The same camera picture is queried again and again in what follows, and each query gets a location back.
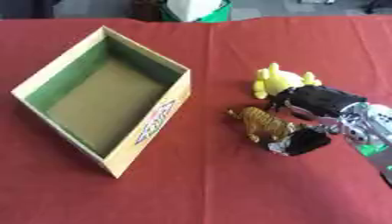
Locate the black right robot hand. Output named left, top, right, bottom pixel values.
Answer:
left=258, top=85, right=369, bottom=157

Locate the green and white bag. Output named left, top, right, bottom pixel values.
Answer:
left=157, top=0, right=235, bottom=24

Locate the yellow soft toy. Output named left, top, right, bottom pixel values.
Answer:
left=252, top=62, right=325, bottom=100

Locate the orange striped toy tiger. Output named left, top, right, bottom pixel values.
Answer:
left=227, top=106, right=299, bottom=144

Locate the tan cardboard box green inside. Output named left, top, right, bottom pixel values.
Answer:
left=10, top=25, right=193, bottom=179

